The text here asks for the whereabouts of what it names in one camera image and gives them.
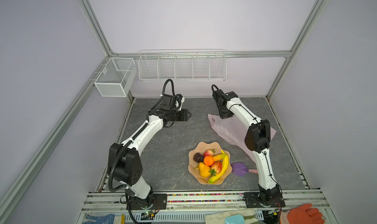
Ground pink plastic bag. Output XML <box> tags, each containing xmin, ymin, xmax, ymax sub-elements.
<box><xmin>208</xmin><ymin>114</ymin><xmax>277</xmax><ymax>163</ymax></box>

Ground orange tangerine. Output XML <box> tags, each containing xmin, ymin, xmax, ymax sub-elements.
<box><xmin>203</xmin><ymin>155</ymin><xmax>215</xmax><ymax>167</ymax></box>

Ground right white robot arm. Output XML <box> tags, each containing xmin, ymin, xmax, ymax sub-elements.
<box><xmin>211</xmin><ymin>84</ymin><xmax>282</xmax><ymax>206</ymax></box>

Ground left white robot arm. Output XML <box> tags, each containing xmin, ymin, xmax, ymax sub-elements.
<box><xmin>107</xmin><ymin>94</ymin><xmax>191</xmax><ymax>200</ymax></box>

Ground beige scalloped fruit bowl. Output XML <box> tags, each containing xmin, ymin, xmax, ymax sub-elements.
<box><xmin>188</xmin><ymin>142</ymin><xmax>232</xmax><ymax>185</ymax></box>

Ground upper red strawberry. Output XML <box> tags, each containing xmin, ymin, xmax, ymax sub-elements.
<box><xmin>203</xmin><ymin>149</ymin><xmax>215</xmax><ymax>157</ymax></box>

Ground red strawberry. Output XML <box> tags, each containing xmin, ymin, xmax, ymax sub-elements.
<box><xmin>210</xmin><ymin>161</ymin><xmax>222</xmax><ymax>176</ymax></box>
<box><xmin>203</xmin><ymin>149</ymin><xmax>215</xmax><ymax>157</ymax></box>

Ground dark purple plum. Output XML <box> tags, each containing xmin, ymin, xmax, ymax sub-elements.
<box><xmin>193</xmin><ymin>152</ymin><xmax>204</xmax><ymax>163</ymax></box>

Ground small yellow-green banana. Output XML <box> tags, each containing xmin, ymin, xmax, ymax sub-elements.
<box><xmin>213</xmin><ymin>153</ymin><xmax>227</xmax><ymax>162</ymax></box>

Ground small white mesh basket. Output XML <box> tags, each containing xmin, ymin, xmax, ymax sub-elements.
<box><xmin>94</xmin><ymin>57</ymin><xmax>137</xmax><ymax>97</ymax></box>

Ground long yellow banana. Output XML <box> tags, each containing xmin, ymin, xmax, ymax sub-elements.
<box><xmin>208</xmin><ymin>150</ymin><xmax>229</xmax><ymax>184</ymax></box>

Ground lower red strawberry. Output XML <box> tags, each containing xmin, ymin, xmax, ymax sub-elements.
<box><xmin>210</xmin><ymin>161</ymin><xmax>222</xmax><ymax>176</ymax></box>

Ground yellow pear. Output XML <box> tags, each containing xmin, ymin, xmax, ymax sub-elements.
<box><xmin>198</xmin><ymin>162</ymin><xmax>212</xmax><ymax>178</ymax></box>

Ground beige cloth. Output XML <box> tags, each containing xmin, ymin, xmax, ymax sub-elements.
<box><xmin>205</xmin><ymin>209</ymin><xmax>259</xmax><ymax>224</ymax></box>

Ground teal plastic object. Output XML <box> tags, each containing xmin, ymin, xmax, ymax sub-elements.
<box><xmin>224</xmin><ymin>214</ymin><xmax>245</xmax><ymax>224</ymax></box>

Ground blue white knit glove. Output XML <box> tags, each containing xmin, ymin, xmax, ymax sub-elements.
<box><xmin>82</xmin><ymin>214</ymin><xmax>115</xmax><ymax>224</ymax></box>

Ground orange rubber glove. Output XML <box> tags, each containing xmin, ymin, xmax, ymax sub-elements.
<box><xmin>279</xmin><ymin>203</ymin><xmax>325</xmax><ymax>224</ymax></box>

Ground long white wire basket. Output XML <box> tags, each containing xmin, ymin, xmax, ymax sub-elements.
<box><xmin>138</xmin><ymin>49</ymin><xmax>227</xmax><ymax>81</ymax></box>

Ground purple scoop pink handle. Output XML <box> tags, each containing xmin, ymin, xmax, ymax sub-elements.
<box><xmin>231</xmin><ymin>162</ymin><xmax>258</xmax><ymax>177</ymax></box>

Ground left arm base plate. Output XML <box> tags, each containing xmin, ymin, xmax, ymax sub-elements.
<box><xmin>128</xmin><ymin>193</ymin><xmax>167</xmax><ymax>210</ymax></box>

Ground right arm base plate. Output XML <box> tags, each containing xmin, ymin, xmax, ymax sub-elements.
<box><xmin>242</xmin><ymin>192</ymin><xmax>286</xmax><ymax>208</ymax></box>

